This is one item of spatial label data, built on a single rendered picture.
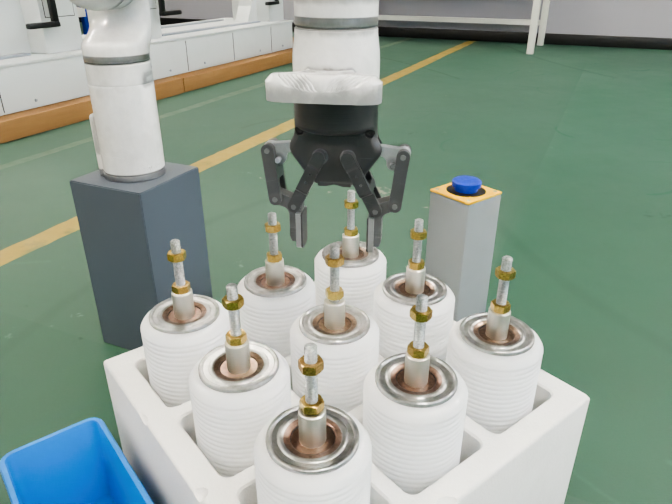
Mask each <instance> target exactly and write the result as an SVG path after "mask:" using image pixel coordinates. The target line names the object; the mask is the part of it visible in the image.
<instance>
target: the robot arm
mask: <svg viewBox="0 0 672 504"><path fill-rule="evenodd" d="M69 1H70V2H72V3H73V4H75V5H77V6H79V7H82V8H85V9H88V10H89V16H90V26H89V30H88V33H87V35H86V36H85V38H84V39H83V41H82V43H81V50H82V56H83V61H84V66H85V71H86V76H87V82H88V87H89V92H90V97H91V103H92V108H93V113H92V114H90V116H89V119H90V124H91V130H92V135H93V140H94V145H95V151H96V156H97V161H98V166H99V172H100V175H102V176H105V178H106V179H107V180H109V181H113V182H119V183H135V182H143V181H148V180H152V179H155V178H158V177H160V176H162V175H163V174H165V172H166V169H165V161H164V153H163V145H162V138H161V130H160V123H159V116H158V109H157V101H156V94H155V87H154V80H153V72H152V65H151V59H150V42H151V37H152V25H151V15H150V4H149V0H69ZM378 11H379V0H294V25H295V27H294V43H293V53H292V62H293V72H281V73H271V74H270V75H269V76H268V77H267V79H266V80H265V87H266V100H267V101H271V102H281V103H294V126H295V131H294V135H293V138H292V139H291V140H283V141H279V140H278V139H276V138H270V139H269V140H268V141H267V142H266V143H265V144H264V145H263V146H262V147H261V155H262V161H263V167H264V173H265V179H266V185H267V191H268V197H269V201H270V203H271V204H272V205H280V206H283V207H285V208H286V209H287V210H288V211H289V220H290V237H291V239H292V241H296V246H297V247H300V248H304V246H305V244H306V242H307V206H304V201H305V199H306V197H307V195H308V193H309V191H310V189H311V187H312V186H313V184H314V182H315V183H318V186H329V185H338V186H341V187H350V188H351V186H352V185H353V186H354V188H355V190H356V192H357V194H358V196H359V197H360V198H361V199H362V200H363V202H364V204H365V206H366V208H367V210H368V212H369V213H368V216H367V231H366V252H369V253H373V251H374V247H379V245H380V243H381V239H382V223H383V216H384V215H385V214H387V213H391V212H393V213H397V212H399V211H400V210H401V206H402V201H403V195H404V189H405V184H406V178H407V173H408V167H409V161H410V155H411V147H410V145H408V144H401V145H400V146H392V145H386V144H382V141H381V139H380V137H379V135H378V106H379V104H381V103H382V86H383V82H382V81H381V80H380V79H379V73H380V48H379V38H378V27H377V26H378ZM289 152H291V153H292V154H293V156H294V157H295V159H296V160H297V161H298V163H299V164H300V165H301V167H302V168H303V169H304V173H303V175H302V177H301V179H300V181H299V183H298V185H297V187H296V189H295V191H294V192H292V191H289V190H287V187H286V180H285V174H284V167H283V163H284V162H285V161H286V160H287V158H288V153H289ZM380 156H381V157H383V158H385V160H386V162H387V168H388V169H389V170H392V171H394V175H393V181H392V187H391V193H390V195H389V196H385V197H381V195H380V192H379V190H378V188H377V186H376V182H375V179H374V177H373V175H372V173H371V171H370V169H371V167H372V166H373V165H374V164H375V162H376V161H377V160H378V159H379V157H380Z"/></svg>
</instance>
